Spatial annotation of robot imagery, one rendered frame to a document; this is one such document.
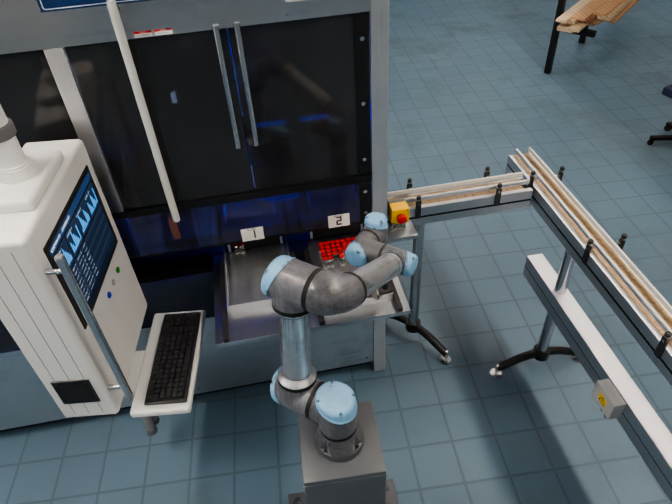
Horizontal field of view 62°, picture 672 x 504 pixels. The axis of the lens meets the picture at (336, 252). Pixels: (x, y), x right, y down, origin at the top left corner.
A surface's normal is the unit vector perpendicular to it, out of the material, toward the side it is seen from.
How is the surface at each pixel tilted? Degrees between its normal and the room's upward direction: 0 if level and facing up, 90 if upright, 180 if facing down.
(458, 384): 0
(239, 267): 0
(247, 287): 0
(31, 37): 90
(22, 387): 90
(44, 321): 90
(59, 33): 90
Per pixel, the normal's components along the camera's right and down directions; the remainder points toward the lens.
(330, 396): 0.06, -0.70
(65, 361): 0.06, 0.66
